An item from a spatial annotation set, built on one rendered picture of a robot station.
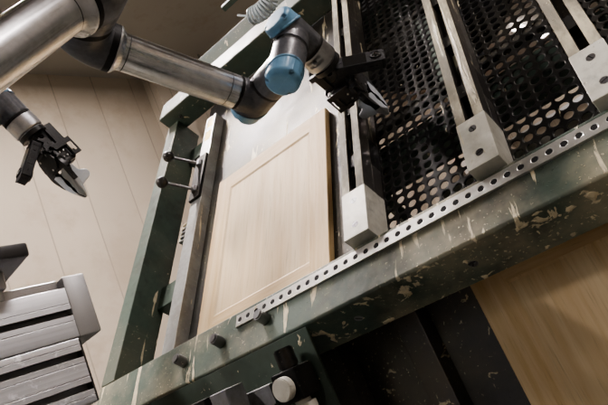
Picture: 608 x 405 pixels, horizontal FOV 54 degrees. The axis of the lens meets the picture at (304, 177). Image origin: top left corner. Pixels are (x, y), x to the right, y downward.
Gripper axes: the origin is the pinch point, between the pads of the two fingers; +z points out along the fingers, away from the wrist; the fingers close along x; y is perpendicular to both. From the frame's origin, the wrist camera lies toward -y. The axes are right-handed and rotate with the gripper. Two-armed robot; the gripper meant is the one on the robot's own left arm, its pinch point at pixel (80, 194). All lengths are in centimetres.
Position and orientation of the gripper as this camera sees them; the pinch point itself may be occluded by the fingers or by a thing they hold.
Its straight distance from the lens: 164.1
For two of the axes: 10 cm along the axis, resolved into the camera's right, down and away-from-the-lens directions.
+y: 4.2, -4.9, 7.7
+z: 6.7, 7.3, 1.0
